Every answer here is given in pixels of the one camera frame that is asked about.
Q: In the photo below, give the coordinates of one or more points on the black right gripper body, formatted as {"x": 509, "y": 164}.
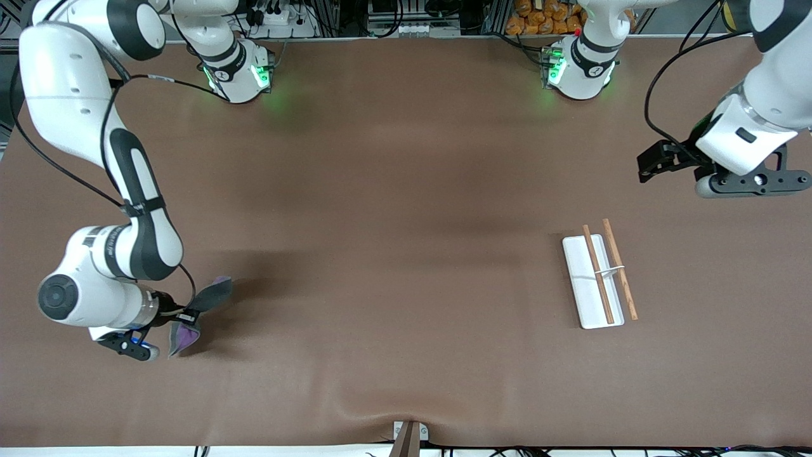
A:
{"x": 167, "y": 304}

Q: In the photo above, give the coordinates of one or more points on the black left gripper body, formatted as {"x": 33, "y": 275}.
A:
{"x": 685, "y": 159}

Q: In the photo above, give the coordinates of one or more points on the grey and purple towel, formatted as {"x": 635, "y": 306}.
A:
{"x": 216, "y": 292}

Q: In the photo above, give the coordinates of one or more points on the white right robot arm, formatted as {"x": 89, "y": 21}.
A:
{"x": 63, "y": 89}

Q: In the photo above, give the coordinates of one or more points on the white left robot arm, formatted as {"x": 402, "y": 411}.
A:
{"x": 774, "y": 89}

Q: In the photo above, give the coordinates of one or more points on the white rack with wooden rods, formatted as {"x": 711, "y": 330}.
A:
{"x": 587, "y": 285}

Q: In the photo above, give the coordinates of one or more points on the orange packets pile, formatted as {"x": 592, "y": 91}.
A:
{"x": 526, "y": 19}

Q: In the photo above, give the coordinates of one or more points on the brown table cover mat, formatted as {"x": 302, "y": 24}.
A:
{"x": 406, "y": 254}

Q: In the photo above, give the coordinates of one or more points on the white power strip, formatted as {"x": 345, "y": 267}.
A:
{"x": 279, "y": 16}

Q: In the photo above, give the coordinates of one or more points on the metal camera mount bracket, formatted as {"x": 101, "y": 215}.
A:
{"x": 409, "y": 441}

